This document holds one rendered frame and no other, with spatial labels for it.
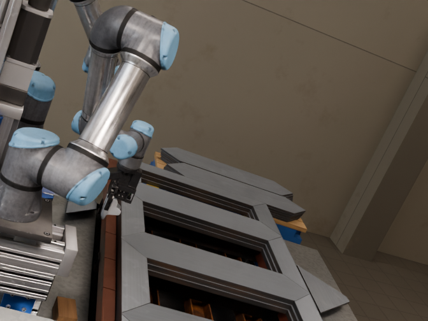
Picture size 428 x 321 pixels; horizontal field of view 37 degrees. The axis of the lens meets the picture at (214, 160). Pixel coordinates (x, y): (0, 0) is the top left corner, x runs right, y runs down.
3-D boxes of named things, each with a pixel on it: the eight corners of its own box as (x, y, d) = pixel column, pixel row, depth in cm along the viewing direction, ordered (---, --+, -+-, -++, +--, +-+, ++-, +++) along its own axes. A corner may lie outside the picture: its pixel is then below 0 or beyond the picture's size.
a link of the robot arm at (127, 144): (94, 149, 196) (109, 142, 206) (126, 165, 195) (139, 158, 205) (103, 127, 194) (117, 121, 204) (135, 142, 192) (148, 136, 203)
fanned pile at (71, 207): (96, 190, 293) (99, 182, 292) (92, 230, 257) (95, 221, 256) (69, 181, 290) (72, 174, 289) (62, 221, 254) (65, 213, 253)
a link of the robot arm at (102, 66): (83, 0, 168) (64, 138, 200) (120, 18, 167) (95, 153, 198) (106, -15, 177) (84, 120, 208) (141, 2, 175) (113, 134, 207)
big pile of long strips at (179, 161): (288, 196, 361) (292, 186, 359) (306, 229, 325) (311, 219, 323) (155, 151, 341) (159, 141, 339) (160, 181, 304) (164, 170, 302)
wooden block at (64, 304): (51, 308, 200) (57, 295, 199) (70, 311, 203) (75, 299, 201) (53, 328, 192) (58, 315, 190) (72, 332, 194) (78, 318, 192)
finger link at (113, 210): (115, 227, 216) (125, 203, 213) (99, 221, 214) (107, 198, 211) (115, 222, 219) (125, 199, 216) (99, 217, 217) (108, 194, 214)
